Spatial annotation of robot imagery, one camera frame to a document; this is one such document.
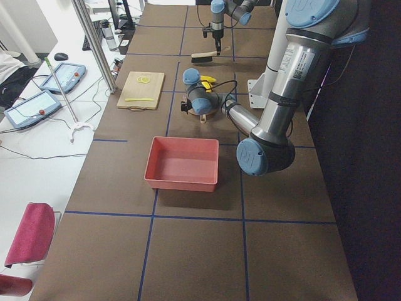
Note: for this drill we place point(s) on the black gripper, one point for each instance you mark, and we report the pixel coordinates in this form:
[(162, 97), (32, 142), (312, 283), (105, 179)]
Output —
[(188, 108), (216, 35)]

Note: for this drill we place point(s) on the black bristle hand brush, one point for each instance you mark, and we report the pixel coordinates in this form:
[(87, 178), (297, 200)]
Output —
[(207, 56)]

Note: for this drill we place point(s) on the yellow toy lemon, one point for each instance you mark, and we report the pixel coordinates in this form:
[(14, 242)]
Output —
[(207, 85)]

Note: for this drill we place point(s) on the beige plastic dustpan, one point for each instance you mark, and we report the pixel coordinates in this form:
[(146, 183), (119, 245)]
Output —
[(203, 118)]

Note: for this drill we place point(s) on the yellow toy corn cob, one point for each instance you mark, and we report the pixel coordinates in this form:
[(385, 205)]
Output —
[(209, 79)]

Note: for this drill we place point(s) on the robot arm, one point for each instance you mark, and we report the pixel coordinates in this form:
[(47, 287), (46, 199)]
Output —
[(219, 8), (305, 32)]

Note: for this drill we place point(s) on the pink plastic bin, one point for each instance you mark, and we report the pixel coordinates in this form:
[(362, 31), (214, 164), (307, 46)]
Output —
[(186, 164)]

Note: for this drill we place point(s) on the wooden cutting board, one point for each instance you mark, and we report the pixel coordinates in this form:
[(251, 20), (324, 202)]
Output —
[(137, 90)]

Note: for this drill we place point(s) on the lemon slice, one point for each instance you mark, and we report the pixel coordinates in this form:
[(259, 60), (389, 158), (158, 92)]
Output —
[(143, 78), (145, 82)]

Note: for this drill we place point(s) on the yellow toy knife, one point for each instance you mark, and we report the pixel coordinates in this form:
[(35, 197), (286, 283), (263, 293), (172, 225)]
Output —
[(142, 99)]

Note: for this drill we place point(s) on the white mounting pillar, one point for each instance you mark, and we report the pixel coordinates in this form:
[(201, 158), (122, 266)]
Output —
[(259, 89)]

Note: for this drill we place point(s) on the white reacher grabber stick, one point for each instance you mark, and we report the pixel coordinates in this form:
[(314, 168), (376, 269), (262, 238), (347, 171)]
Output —
[(77, 124)]

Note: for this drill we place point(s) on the water bottle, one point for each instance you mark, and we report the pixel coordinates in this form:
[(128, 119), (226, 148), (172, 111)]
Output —
[(108, 35)]

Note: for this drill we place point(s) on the far teach pendant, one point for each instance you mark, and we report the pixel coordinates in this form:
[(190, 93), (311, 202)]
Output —
[(68, 75)]

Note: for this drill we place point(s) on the teach pendant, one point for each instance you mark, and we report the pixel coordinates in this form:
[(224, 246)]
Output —
[(68, 75), (32, 110)]

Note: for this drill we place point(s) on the black computer mouse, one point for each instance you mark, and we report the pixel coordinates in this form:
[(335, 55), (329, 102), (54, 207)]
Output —
[(60, 56)]

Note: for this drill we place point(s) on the near teach pendant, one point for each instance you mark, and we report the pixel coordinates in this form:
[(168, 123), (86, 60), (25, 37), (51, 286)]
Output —
[(32, 110)]

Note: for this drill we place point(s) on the red cloth chair back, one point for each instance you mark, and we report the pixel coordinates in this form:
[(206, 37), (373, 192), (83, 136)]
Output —
[(30, 244)]

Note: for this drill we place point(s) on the aluminium frame post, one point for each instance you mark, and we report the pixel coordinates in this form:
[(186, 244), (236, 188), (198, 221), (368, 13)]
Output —
[(95, 45)]

